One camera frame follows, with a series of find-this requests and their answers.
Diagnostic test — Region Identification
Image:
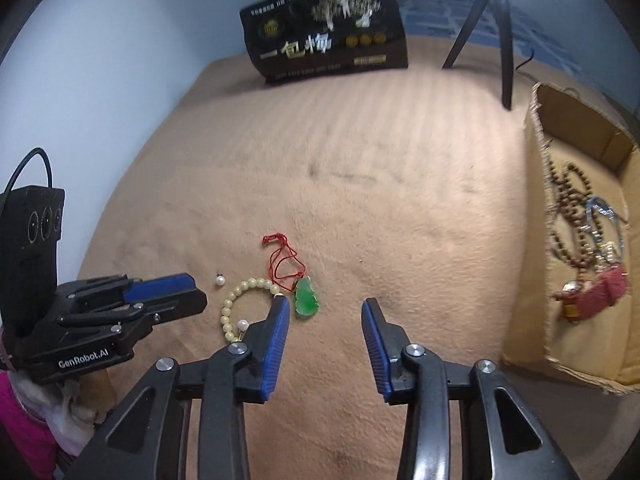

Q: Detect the cream bead bracelet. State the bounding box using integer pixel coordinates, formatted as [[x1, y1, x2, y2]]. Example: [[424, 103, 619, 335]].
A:
[[220, 276, 286, 345]]

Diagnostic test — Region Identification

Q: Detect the green jade pendant red cord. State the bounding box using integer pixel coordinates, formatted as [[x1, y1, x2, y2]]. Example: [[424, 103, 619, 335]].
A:
[[261, 231, 322, 320]]

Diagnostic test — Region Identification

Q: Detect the red strap wristwatch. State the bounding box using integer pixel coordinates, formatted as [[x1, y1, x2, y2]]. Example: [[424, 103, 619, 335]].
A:
[[552, 263, 628, 323]]

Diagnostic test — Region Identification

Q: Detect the brown wooden bead necklace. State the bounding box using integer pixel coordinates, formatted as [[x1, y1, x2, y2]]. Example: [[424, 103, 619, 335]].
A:
[[546, 154, 597, 281]]

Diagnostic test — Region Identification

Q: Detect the blue bangle bracelet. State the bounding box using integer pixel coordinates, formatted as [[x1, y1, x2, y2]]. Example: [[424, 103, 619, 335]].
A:
[[584, 195, 629, 266]]

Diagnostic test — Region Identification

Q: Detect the brown cardboard box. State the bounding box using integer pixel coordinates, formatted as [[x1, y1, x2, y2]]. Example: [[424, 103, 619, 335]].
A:
[[502, 84, 639, 394]]

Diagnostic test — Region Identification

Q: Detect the black gold snack bag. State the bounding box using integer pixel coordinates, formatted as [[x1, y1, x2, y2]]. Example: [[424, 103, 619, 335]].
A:
[[240, 0, 409, 84]]

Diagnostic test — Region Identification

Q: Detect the black tripod stand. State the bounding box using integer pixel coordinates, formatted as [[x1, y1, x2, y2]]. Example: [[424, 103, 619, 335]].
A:
[[441, 0, 516, 111]]

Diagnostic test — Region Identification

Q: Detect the black power cable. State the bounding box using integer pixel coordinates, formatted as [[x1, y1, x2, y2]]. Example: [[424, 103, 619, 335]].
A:
[[512, 44, 539, 79]]

